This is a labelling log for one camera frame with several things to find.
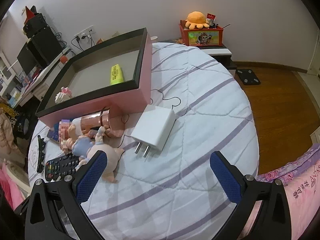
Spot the white glass door cabinet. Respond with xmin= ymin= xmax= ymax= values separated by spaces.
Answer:
xmin=0 ymin=47 xmax=15 ymax=98

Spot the black hair clip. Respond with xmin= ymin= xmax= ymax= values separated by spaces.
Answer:
xmin=36 ymin=135 xmax=47 ymax=173

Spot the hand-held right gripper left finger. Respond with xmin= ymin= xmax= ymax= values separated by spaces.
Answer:
xmin=25 ymin=150 xmax=108 ymax=240

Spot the red toy crate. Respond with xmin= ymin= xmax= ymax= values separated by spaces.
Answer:
xmin=179 ymin=23 xmax=224 ymax=47

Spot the black box on tower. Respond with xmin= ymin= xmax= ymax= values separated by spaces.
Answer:
xmin=22 ymin=14 xmax=48 ymax=38

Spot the black computer tower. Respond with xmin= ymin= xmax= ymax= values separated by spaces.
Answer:
xmin=27 ymin=26 xmax=63 ymax=67

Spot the pink box with black rim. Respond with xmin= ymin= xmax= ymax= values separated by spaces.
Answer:
xmin=35 ymin=27 xmax=153 ymax=128

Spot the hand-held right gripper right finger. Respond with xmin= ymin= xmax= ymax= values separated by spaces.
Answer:
xmin=209 ymin=151 xmax=292 ymax=240

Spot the rose gold metal cup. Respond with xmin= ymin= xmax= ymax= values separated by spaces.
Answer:
xmin=72 ymin=106 xmax=113 ymax=134

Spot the white desk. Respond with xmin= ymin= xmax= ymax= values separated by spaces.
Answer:
xmin=17 ymin=47 xmax=75 ymax=108

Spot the red paper pennant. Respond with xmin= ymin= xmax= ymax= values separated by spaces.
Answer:
xmin=24 ymin=5 xmax=38 ymax=22

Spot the small card pack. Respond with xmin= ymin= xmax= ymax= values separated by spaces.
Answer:
xmin=47 ymin=129 xmax=60 ymax=144

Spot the thin black wire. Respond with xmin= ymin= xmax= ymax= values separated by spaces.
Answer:
xmin=116 ymin=90 xmax=182 ymax=148

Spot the pink jacket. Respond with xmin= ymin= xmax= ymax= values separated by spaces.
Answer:
xmin=0 ymin=112 xmax=23 ymax=165

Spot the orange octopus plush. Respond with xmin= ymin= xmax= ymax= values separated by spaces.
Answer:
xmin=184 ymin=11 xmax=210 ymax=30

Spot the white wall power socket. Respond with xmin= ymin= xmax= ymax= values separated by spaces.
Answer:
xmin=73 ymin=25 xmax=97 ymax=43

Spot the pig doll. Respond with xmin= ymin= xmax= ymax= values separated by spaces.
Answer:
xmin=67 ymin=126 xmax=125 ymax=183

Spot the black bathroom scale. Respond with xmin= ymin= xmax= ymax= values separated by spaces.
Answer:
xmin=235 ymin=68 xmax=261 ymax=85

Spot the black monitor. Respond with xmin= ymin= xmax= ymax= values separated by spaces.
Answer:
xmin=16 ymin=42 xmax=38 ymax=77

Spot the pink floral quilt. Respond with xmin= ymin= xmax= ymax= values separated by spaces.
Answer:
xmin=255 ymin=142 xmax=320 ymax=240

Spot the small pink white cake toy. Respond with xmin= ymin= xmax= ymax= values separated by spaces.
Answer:
xmin=54 ymin=86 xmax=71 ymax=104

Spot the black remote control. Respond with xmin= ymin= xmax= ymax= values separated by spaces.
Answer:
xmin=44 ymin=153 xmax=81 ymax=182

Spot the yellow highlighter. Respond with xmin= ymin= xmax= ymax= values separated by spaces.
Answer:
xmin=109 ymin=65 xmax=125 ymax=85

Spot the white charger plug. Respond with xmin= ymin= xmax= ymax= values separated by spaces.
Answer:
xmin=131 ymin=104 xmax=176 ymax=158

